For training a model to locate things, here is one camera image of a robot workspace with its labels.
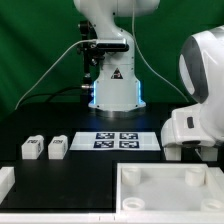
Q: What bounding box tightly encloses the white square tabletop part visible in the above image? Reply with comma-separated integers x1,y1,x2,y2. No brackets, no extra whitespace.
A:
116,163,224,213

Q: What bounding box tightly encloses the white U-shaped obstacle fence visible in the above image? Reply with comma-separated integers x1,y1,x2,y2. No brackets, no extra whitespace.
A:
0,167,224,224

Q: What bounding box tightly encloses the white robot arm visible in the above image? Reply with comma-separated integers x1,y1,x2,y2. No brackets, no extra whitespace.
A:
73,0,224,147

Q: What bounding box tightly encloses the black camera on stand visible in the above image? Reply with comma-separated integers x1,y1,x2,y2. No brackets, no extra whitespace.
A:
77,20,98,89

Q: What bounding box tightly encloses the white sheet with fiducial tags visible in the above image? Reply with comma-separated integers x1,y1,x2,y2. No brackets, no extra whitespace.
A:
70,132,160,151

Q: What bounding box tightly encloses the white cable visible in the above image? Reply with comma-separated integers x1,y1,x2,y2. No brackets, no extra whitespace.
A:
14,38,98,111

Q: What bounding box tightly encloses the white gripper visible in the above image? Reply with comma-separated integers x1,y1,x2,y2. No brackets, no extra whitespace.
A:
161,106,224,148

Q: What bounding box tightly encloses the black cable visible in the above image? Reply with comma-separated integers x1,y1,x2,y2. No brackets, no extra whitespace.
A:
16,86,84,108

